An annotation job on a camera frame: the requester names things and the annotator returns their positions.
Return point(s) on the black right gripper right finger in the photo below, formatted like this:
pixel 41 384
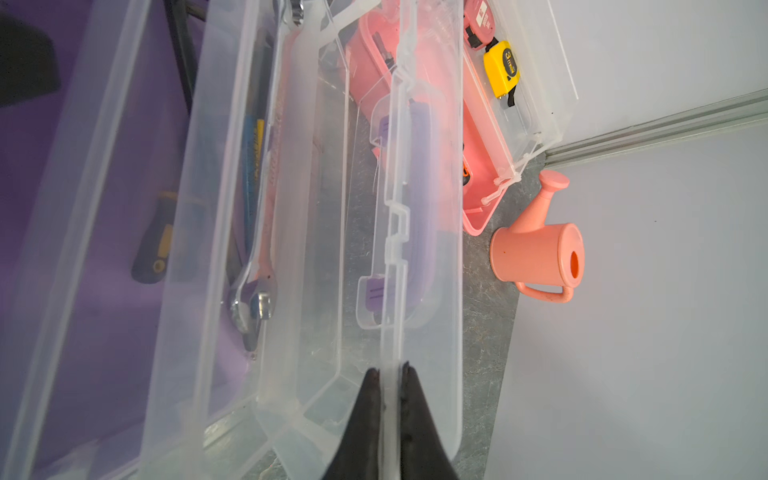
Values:
pixel 422 455

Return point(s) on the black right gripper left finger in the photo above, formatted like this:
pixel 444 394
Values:
pixel 357 454

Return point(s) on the purple clear-lid toolbox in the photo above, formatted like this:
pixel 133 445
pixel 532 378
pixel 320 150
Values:
pixel 106 104

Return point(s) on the silver adjustable wrench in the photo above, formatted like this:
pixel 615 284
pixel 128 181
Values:
pixel 252 292

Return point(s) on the pink watering can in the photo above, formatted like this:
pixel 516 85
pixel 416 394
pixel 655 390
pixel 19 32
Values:
pixel 545 261

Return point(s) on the black yellow screwdriver purple box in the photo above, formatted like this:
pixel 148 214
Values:
pixel 151 262

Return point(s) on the pink open toolbox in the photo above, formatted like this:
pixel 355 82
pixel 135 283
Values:
pixel 498 141

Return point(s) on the yellow tape measure pink box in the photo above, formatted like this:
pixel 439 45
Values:
pixel 501 69

